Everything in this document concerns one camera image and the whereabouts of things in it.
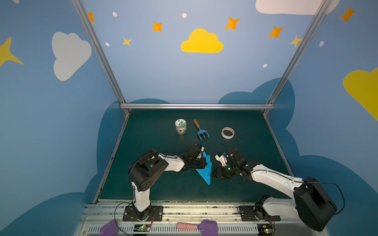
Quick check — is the purple shovel pink handle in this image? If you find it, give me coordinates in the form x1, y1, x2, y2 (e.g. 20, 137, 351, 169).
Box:
177, 220, 218, 236

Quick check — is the aluminium right corner post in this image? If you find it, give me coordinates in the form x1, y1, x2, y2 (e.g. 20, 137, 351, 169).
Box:
262, 0, 332, 117

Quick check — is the right green circuit board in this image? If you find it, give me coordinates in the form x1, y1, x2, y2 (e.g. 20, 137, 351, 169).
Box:
258, 224, 275, 236

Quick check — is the left side floor rail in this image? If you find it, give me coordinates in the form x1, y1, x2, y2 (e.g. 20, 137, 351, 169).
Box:
92, 114, 130, 204

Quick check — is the aluminium corner post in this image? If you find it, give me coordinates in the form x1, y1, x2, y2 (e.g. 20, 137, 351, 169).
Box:
262, 0, 332, 117
71, 0, 127, 105

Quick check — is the aluminium left corner post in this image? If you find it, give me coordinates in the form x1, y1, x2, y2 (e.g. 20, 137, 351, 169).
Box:
71, 0, 127, 105

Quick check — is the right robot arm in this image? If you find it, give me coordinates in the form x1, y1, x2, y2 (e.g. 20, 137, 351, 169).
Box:
211, 149, 339, 231

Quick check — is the cyan paper sheet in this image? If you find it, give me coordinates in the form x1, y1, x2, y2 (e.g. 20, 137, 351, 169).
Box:
196, 152, 212, 185

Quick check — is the aluminium back frame rail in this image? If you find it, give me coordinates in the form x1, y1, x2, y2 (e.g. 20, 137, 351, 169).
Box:
120, 103, 275, 110

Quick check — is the white double-sided tape roll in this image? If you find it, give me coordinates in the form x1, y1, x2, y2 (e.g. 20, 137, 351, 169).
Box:
221, 127, 235, 140

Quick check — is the green circuit board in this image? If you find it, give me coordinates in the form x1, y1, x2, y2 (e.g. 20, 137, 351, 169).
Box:
258, 224, 275, 236
133, 224, 151, 233

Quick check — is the small patterned jar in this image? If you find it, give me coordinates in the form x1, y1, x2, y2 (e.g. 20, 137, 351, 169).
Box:
175, 119, 187, 135

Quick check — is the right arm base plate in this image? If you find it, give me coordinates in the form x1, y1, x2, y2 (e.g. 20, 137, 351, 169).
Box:
237, 206, 281, 221

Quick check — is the front aluminium rail base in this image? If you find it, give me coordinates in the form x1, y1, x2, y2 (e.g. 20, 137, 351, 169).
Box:
74, 200, 330, 236

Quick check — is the floor rail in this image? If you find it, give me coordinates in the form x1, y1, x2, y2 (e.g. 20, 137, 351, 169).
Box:
92, 114, 130, 204
262, 114, 307, 204

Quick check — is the blue garden fork wooden handle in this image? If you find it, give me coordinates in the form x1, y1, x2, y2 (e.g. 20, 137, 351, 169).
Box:
194, 120, 210, 142

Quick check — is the left green circuit board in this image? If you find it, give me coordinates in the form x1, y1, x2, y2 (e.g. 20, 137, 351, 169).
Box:
133, 224, 151, 233

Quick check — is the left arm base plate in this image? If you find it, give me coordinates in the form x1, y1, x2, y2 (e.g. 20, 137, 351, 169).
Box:
122, 205, 163, 222

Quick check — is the right side floor rail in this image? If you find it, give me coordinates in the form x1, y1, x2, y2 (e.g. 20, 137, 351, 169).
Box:
262, 114, 307, 204

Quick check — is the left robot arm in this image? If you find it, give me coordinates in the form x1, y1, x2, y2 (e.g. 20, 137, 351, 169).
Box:
124, 144, 212, 221

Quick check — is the purple scoop left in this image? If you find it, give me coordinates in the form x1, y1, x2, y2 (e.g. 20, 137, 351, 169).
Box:
99, 220, 119, 236

